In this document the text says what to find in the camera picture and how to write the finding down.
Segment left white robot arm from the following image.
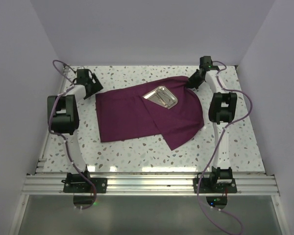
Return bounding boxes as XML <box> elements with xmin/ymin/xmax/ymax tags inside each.
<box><xmin>47</xmin><ymin>68</ymin><xmax>103</xmax><ymax>193</ymax></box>

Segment aluminium mounting rail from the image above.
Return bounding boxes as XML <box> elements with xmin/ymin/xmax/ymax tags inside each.
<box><xmin>21</xmin><ymin>172</ymin><xmax>280</xmax><ymax>196</ymax></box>

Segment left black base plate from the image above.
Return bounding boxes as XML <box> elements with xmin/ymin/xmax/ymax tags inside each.
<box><xmin>61</xmin><ymin>178</ymin><xmax>107</xmax><ymax>193</ymax></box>

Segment purple surgical wrap cloth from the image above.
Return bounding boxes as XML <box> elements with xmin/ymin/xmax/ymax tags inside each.
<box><xmin>96</xmin><ymin>76</ymin><xmax>204</xmax><ymax>150</ymax></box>

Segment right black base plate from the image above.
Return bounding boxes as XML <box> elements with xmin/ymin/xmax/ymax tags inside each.
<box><xmin>193</xmin><ymin>178</ymin><xmax>238</xmax><ymax>194</ymax></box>

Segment steel surgical scissors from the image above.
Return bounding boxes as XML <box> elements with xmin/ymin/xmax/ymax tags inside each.
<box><xmin>155</xmin><ymin>91</ymin><xmax>174</xmax><ymax>106</ymax></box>

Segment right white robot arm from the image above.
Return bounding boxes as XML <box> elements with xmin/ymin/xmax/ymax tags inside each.
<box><xmin>186</xmin><ymin>56</ymin><xmax>237</xmax><ymax>193</ymax></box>

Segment stainless steel instrument tray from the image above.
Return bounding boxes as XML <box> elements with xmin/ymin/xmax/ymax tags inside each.
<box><xmin>143</xmin><ymin>86</ymin><xmax>178</xmax><ymax>109</ymax></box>

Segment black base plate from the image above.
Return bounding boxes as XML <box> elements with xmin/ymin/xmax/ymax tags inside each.
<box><xmin>193</xmin><ymin>178</ymin><xmax>238</xmax><ymax>194</ymax></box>
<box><xmin>61</xmin><ymin>178</ymin><xmax>107</xmax><ymax>193</ymax></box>

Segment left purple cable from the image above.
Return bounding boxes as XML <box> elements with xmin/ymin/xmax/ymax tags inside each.
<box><xmin>48</xmin><ymin>59</ymin><xmax>98</xmax><ymax>210</ymax></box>

